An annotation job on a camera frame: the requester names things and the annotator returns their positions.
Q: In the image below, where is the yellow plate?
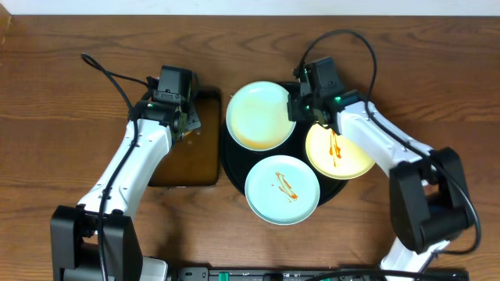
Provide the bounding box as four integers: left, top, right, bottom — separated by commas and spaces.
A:
305, 124, 375, 180

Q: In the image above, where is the light green plate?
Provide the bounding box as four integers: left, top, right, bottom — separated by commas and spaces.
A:
226, 81, 296, 151
245, 155, 320, 226

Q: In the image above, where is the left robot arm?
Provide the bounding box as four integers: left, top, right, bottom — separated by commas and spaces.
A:
50, 89, 198, 280

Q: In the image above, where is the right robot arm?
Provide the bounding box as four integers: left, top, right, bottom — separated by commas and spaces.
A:
287, 90, 481, 275

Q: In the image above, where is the rectangular black water tray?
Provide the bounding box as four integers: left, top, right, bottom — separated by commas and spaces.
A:
149, 87, 221, 187

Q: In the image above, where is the round black tray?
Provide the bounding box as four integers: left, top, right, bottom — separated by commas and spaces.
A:
219, 122, 348, 207

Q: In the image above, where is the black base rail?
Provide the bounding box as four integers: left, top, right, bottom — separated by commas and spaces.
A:
171, 265, 470, 281

